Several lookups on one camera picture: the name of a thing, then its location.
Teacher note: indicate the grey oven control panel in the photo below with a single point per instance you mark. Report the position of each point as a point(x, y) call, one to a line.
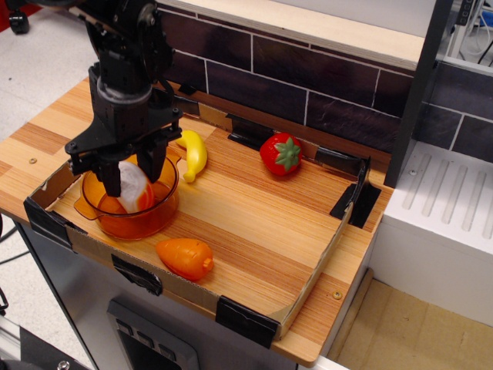
point(148, 346)

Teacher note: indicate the dark grey right post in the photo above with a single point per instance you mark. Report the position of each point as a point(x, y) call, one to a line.
point(405, 140)

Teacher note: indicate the red toy strawberry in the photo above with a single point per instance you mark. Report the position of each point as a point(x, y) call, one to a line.
point(281, 153)

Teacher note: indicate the white and orange toy sushi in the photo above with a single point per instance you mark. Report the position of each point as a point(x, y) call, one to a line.
point(136, 191)

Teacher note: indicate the cardboard fence with black tape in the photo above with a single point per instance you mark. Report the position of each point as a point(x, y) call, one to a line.
point(283, 265)

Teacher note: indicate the orange toy carrot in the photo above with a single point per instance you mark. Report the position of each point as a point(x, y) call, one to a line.
point(189, 258)

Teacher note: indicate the black caster wheel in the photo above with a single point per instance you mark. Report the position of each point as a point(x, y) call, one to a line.
point(19, 22)

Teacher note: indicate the white toy sink drainboard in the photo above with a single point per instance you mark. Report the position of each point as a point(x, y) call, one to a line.
point(435, 238)

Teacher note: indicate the yellow toy banana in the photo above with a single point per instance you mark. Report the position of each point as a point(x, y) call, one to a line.
point(196, 154)

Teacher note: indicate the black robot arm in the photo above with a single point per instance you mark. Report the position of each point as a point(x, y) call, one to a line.
point(130, 44)

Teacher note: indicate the orange transparent plastic pot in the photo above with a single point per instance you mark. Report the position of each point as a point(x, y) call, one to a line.
point(111, 216)

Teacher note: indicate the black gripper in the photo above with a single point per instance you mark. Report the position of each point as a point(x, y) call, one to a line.
point(119, 129)

